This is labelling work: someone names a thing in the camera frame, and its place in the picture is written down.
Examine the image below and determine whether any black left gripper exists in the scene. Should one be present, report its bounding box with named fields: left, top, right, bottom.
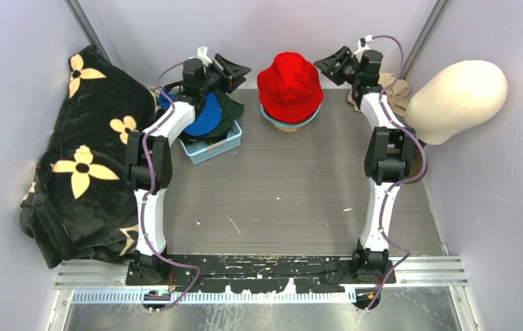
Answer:
left=199, top=54, right=250, bottom=96

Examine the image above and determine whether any dark green bucket hat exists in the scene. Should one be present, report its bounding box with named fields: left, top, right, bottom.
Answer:
left=205, top=90, right=245, bottom=138

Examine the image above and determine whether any bright red bucket hat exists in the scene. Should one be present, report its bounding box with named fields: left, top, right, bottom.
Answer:
left=257, top=52, right=324, bottom=120

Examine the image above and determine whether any cyan bucket hat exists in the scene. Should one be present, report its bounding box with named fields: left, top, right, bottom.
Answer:
left=258, top=103, right=322, bottom=128

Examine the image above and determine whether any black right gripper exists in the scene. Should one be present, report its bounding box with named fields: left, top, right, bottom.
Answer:
left=313, top=46, right=361, bottom=86

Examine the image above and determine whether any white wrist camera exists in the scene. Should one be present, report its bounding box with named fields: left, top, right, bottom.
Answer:
left=196, top=46, right=213, bottom=66
left=356, top=34, right=373, bottom=52

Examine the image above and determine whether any black floral blanket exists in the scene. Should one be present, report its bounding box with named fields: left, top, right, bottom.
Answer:
left=19, top=45, right=161, bottom=269

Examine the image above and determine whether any dark red bucket hat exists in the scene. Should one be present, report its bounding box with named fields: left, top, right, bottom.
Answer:
left=260, top=106, right=320, bottom=126

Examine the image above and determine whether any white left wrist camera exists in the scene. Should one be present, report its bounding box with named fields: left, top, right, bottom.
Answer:
left=196, top=46, right=213, bottom=66

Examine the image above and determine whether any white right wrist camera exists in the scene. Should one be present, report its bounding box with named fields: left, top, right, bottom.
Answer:
left=356, top=34, right=373, bottom=52

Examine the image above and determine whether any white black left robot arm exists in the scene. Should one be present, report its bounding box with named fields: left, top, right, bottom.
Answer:
left=125, top=54, right=251, bottom=285

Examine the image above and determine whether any blue bucket hat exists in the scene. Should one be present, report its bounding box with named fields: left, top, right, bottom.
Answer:
left=154, top=90, right=221, bottom=140

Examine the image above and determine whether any beige mannequin head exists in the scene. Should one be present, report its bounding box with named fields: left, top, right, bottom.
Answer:
left=404, top=60, right=508, bottom=146

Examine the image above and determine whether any wooden hat stand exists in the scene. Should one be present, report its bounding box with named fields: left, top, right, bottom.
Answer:
left=274, top=124, right=304, bottom=132

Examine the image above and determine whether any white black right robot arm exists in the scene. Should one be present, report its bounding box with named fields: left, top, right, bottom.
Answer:
left=314, top=46, right=416, bottom=284

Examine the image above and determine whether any light blue plastic basket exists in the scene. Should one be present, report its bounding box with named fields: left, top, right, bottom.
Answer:
left=180, top=121, right=243, bottom=165

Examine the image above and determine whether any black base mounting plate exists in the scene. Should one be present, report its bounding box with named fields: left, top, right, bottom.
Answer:
left=125, top=254, right=396, bottom=294

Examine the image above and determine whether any beige crumpled cloth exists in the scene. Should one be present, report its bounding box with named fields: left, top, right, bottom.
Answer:
left=347, top=72, right=412, bottom=117

